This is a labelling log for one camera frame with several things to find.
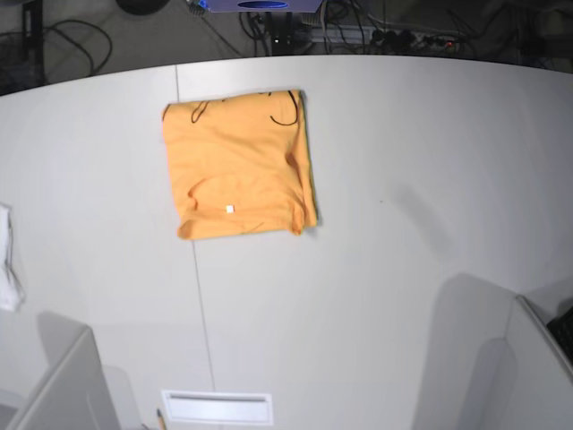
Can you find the orange T-shirt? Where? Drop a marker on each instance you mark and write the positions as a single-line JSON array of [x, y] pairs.
[[240, 165]]

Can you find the white paper label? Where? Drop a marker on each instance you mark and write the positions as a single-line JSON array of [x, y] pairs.
[[219, 408]]

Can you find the blue grey box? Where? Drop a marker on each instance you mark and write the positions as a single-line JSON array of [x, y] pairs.
[[279, 6]]

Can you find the pencil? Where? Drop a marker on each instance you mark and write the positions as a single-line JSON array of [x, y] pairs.
[[161, 420]]

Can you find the grey partition left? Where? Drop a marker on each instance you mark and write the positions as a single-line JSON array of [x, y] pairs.
[[72, 393]]

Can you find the grey partition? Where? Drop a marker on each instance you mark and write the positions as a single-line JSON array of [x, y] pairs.
[[72, 393], [522, 380]]

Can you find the grey partition right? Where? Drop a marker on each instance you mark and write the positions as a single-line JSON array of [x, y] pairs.
[[522, 380]]

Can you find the white cloth at left edge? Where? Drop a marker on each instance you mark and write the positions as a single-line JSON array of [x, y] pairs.
[[12, 294]]

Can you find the black keyboard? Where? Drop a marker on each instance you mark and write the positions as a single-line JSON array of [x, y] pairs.
[[561, 329]]

